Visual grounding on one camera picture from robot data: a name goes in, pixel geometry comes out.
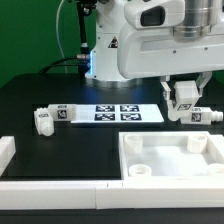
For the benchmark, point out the white front obstacle bar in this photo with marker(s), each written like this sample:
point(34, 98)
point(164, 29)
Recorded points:
point(34, 195)

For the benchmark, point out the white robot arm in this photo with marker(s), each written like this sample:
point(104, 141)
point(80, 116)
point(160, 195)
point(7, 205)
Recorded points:
point(103, 57)

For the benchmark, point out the white paper with tags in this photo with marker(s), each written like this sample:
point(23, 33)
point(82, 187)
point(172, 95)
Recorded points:
point(117, 113)

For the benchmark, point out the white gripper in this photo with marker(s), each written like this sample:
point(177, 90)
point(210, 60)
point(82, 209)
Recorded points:
point(172, 37)

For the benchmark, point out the white left obstacle block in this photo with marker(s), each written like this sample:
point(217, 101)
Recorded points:
point(7, 151)

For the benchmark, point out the black camera pole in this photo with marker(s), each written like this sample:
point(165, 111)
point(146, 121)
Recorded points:
point(84, 8)

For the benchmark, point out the white square table top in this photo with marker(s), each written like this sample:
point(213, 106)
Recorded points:
point(176, 155)

